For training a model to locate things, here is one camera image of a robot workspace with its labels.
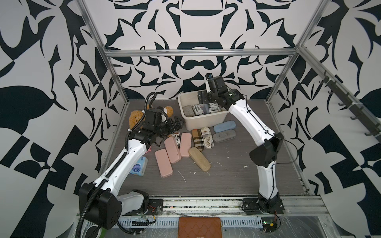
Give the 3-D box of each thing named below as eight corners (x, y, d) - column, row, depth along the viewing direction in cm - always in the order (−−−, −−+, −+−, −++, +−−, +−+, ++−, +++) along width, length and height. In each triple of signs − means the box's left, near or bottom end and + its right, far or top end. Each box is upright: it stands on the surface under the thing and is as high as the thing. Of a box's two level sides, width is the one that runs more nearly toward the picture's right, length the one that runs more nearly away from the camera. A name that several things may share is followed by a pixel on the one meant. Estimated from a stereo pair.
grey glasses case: (214, 143, 98) (214, 140, 95) (211, 136, 101) (211, 134, 98) (236, 137, 101) (238, 135, 98) (233, 131, 104) (234, 128, 101)
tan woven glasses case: (205, 174, 86) (205, 171, 83) (187, 153, 94) (187, 149, 91) (211, 168, 88) (212, 165, 85) (194, 148, 96) (194, 145, 93)
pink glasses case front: (161, 179, 84) (160, 178, 82) (154, 152, 94) (153, 150, 93) (173, 174, 86) (173, 173, 84) (165, 148, 96) (165, 146, 94)
